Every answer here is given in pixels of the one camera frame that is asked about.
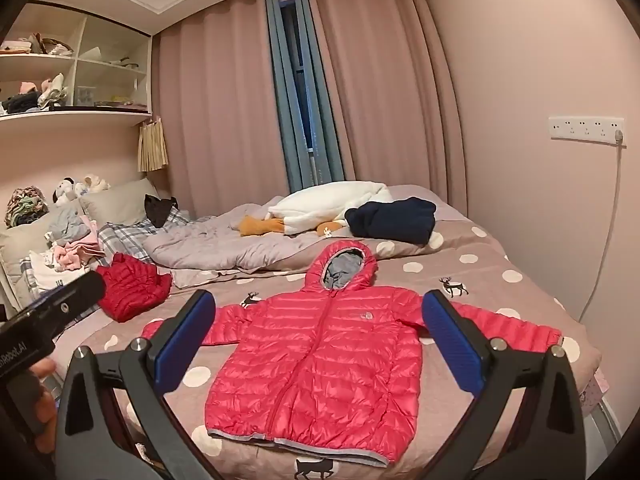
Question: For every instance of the black cloth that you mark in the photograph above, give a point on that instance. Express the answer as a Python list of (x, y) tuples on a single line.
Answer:
[(160, 210)]

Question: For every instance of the grey pillow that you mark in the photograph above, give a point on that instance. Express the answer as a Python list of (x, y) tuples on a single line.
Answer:
[(20, 245)]

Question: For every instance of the plaid pillow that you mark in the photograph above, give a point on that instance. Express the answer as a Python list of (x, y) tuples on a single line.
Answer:
[(125, 235)]

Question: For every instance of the blue sheer curtain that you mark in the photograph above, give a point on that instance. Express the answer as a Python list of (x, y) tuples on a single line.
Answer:
[(285, 110)]

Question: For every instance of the floral patterned cloth bundle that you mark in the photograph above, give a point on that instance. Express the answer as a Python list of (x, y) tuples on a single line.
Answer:
[(25, 206)]

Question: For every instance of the clothes heap on shelf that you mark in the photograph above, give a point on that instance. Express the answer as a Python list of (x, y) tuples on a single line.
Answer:
[(35, 45)]

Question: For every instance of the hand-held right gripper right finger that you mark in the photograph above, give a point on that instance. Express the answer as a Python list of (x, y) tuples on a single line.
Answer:
[(455, 345)]

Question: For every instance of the folded clothes stack on shelf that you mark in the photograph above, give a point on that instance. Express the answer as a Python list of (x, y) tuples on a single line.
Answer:
[(35, 97)]

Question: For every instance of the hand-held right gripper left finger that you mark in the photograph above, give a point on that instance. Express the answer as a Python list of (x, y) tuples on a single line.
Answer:
[(184, 345)]

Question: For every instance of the person's left hand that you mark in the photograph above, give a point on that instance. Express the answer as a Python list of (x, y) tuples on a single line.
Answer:
[(47, 420)]

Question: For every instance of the white wall socket panel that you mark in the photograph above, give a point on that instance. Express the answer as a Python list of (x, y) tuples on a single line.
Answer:
[(582, 127)]

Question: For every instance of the pink hooded puffer jacket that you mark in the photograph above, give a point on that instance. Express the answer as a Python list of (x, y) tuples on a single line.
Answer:
[(325, 360)]

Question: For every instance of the polka dot deer blanket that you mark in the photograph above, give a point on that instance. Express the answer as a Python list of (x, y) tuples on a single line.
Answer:
[(500, 255)]

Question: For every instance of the pink curtain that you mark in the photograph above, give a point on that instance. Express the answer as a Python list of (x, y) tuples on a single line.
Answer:
[(220, 110), (390, 85)]

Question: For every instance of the white goose plush toy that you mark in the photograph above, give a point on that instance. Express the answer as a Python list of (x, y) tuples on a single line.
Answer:
[(320, 205)]

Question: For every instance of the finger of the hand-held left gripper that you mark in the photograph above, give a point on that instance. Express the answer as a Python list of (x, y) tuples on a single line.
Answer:
[(75, 297)]

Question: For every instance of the white printed garment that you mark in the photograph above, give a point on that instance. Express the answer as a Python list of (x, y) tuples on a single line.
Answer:
[(47, 275)]

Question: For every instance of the navy blue garment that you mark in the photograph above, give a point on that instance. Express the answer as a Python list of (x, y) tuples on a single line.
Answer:
[(395, 220)]

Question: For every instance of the red folded puffer jacket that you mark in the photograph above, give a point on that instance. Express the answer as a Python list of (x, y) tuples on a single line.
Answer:
[(132, 285)]

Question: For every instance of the cream plush toy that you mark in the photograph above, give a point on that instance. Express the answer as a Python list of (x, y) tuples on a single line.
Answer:
[(96, 182)]

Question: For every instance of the grey quilt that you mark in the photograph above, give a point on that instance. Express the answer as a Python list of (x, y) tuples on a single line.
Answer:
[(225, 245)]

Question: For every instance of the beige pillow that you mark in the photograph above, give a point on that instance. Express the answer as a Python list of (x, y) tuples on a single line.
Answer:
[(120, 202)]

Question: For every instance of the grey blue garment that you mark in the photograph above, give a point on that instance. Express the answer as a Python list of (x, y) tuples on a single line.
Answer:
[(70, 222)]

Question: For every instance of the window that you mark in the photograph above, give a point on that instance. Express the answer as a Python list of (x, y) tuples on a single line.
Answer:
[(300, 70)]

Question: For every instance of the clear plastic box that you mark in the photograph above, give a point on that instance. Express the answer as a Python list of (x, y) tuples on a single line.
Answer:
[(85, 96)]

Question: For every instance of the white wall shelf unit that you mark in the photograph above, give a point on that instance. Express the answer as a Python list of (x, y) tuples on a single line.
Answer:
[(75, 115)]

